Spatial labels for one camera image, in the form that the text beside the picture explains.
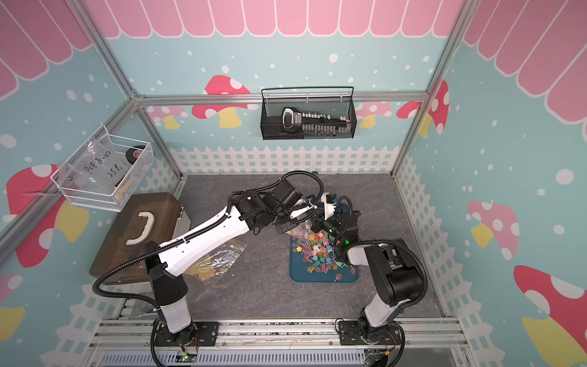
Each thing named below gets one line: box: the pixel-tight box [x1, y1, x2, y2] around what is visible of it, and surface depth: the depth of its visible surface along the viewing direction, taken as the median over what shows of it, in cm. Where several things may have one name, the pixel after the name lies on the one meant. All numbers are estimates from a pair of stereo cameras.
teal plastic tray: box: [290, 239, 359, 283], surface depth 89 cm
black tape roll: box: [125, 145, 146, 165], surface depth 82 cm
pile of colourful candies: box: [291, 232, 357, 283], surface depth 92 cm
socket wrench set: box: [281, 107, 352, 136], surface depth 91 cm
